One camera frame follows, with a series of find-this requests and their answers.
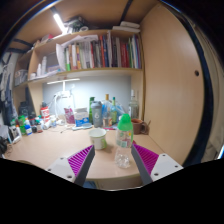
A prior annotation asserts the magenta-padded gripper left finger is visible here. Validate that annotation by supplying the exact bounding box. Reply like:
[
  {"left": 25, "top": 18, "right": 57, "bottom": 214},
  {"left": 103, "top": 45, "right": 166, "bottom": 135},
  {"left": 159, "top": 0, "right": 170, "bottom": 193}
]
[{"left": 45, "top": 144, "right": 96, "bottom": 188}]

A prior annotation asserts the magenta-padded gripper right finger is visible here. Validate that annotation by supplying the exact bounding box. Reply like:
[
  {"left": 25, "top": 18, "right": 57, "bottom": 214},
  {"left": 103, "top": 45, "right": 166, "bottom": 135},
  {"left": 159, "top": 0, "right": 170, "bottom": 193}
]
[{"left": 130, "top": 140, "right": 185, "bottom": 186}]

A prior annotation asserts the green-capped clear plastic bottle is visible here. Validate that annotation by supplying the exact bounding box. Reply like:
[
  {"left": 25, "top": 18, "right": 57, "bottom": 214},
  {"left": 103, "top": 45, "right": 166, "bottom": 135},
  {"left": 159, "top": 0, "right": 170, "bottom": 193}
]
[{"left": 114, "top": 113, "right": 135, "bottom": 169}]

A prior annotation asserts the white mug with green rim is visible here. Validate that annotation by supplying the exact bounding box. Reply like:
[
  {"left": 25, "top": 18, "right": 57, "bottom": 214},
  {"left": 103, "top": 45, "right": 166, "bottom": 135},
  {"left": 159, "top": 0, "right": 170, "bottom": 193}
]
[{"left": 88, "top": 128, "right": 108, "bottom": 151}]

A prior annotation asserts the pale blue flat case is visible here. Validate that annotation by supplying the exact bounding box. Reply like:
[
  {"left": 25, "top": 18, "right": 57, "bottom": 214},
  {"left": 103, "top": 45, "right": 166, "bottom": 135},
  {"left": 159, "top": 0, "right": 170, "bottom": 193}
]
[{"left": 71, "top": 123, "right": 93, "bottom": 131}]

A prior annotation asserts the brown ceramic mug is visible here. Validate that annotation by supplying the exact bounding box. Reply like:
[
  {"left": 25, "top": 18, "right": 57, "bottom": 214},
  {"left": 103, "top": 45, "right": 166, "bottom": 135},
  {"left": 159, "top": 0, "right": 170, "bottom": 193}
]
[{"left": 130, "top": 118, "right": 149, "bottom": 135}]

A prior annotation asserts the blue and white carton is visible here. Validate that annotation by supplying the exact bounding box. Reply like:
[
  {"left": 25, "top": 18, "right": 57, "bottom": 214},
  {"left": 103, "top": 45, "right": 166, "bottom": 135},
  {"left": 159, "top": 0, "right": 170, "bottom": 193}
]
[{"left": 73, "top": 107, "right": 90, "bottom": 128}]

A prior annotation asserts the pink packet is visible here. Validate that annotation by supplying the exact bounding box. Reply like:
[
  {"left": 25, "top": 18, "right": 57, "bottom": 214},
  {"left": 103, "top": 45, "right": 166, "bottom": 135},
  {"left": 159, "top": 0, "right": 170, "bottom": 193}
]
[{"left": 63, "top": 107, "right": 76, "bottom": 125}]

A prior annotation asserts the grey shaker bottle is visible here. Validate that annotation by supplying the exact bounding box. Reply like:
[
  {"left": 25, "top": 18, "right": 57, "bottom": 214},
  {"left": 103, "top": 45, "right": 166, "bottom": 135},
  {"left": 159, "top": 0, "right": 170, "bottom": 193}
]
[{"left": 90, "top": 100, "right": 104, "bottom": 128}]

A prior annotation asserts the tall clear glass bottle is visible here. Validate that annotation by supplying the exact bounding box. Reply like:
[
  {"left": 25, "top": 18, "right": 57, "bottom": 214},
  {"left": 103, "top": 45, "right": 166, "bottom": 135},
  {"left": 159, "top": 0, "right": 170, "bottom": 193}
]
[{"left": 128, "top": 89, "right": 140, "bottom": 120}]

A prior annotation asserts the gold-capped blue-tinted bottle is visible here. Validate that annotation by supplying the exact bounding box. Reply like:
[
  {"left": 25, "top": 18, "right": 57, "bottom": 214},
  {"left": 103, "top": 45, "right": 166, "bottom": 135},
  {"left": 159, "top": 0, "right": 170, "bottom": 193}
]
[{"left": 102, "top": 93, "right": 113, "bottom": 128}]

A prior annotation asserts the slim green glass bottle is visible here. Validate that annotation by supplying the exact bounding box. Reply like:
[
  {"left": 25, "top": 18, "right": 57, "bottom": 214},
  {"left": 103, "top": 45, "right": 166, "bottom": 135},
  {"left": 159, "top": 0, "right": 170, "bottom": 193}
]
[{"left": 110, "top": 96, "right": 118, "bottom": 125}]

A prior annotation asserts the red and white box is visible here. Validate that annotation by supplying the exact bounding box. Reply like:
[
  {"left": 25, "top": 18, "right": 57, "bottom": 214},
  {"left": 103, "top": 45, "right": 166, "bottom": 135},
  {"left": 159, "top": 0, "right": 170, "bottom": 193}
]
[{"left": 40, "top": 105, "right": 51, "bottom": 124}]

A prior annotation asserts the white desk lamp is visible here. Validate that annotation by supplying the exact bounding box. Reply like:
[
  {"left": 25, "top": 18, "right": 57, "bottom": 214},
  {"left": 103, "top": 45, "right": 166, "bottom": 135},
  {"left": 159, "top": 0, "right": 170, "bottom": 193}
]
[{"left": 46, "top": 77, "right": 81, "bottom": 101}]

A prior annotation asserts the wooden shelf unit with books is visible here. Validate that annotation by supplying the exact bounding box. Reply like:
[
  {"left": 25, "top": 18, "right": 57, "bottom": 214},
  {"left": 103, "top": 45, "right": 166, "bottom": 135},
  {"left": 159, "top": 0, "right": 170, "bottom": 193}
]
[{"left": 12, "top": 19, "right": 145, "bottom": 113}]

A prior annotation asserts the white tube light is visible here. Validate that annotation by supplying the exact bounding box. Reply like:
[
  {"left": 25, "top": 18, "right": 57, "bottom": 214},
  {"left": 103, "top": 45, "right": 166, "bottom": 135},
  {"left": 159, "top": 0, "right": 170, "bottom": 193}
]
[{"left": 52, "top": 12, "right": 68, "bottom": 34}]

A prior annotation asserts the white wall socket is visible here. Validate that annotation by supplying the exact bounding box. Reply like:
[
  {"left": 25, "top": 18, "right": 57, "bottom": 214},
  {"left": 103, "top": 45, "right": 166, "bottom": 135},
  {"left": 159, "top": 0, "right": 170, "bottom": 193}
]
[{"left": 60, "top": 90, "right": 72, "bottom": 99}]

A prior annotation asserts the small white photo frame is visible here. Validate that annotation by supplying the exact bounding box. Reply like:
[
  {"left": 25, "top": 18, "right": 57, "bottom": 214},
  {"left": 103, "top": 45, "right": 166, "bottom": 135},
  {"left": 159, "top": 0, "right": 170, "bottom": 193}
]
[{"left": 7, "top": 125, "right": 23, "bottom": 144}]

